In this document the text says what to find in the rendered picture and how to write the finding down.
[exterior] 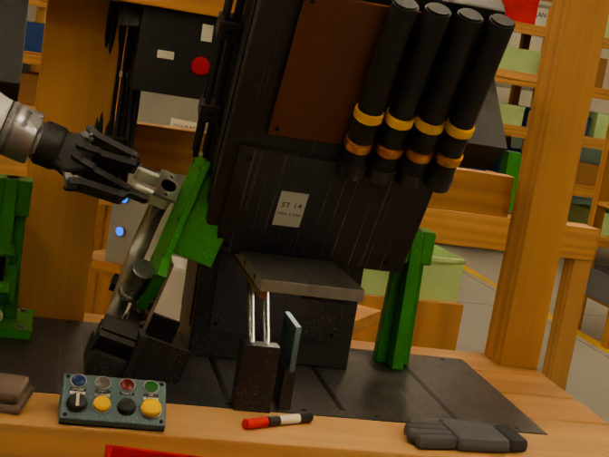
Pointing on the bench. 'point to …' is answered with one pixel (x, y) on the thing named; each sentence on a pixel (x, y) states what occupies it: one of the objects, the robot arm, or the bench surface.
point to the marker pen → (276, 420)
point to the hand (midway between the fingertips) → (152, 188)
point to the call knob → (77, 402)
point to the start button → (150, 407)
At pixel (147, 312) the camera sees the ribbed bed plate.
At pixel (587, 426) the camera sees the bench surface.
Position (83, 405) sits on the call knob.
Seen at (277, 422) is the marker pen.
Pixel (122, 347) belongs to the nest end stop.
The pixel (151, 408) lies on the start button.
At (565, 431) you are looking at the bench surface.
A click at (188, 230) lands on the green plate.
